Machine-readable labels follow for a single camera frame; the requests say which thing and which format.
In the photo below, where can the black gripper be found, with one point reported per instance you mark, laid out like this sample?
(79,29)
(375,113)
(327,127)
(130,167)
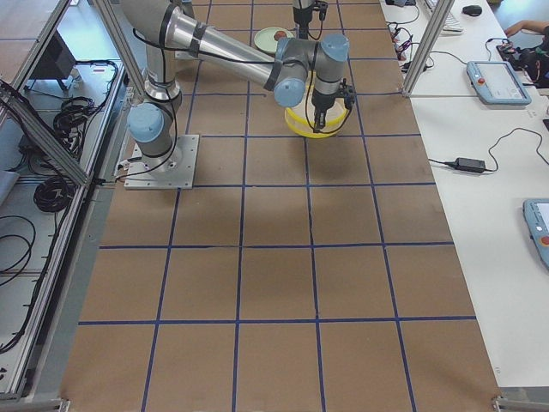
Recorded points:
(322,99)

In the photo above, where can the teach pendant near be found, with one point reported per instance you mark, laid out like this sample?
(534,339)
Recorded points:
(535,213)

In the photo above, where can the brown bun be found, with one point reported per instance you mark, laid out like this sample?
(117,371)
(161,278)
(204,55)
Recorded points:
(279,34)

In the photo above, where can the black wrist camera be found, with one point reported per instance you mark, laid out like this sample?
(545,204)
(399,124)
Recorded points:
(348,94)

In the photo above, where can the yellow steamer top layer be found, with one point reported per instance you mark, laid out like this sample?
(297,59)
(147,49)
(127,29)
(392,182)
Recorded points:
(300,118)

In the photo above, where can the black computer mouse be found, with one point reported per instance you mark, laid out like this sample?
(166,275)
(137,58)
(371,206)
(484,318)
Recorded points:
(473,10)

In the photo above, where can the aluminium frame post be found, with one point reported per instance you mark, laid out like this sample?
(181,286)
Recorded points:
(429,37)

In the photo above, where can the mint green plate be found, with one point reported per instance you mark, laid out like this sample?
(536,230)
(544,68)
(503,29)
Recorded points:
(264,39)

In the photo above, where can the teach pendant far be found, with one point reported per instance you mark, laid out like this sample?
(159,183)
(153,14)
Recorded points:
(496,83)

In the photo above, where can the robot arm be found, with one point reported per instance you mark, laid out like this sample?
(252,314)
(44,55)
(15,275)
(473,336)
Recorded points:
(303,11)
(298,65)

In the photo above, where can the black power adapter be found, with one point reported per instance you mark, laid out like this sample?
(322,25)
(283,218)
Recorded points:
(467,165)

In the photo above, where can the teach pendant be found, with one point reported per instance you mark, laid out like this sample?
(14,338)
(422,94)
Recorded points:
(496,83)
(535,213)

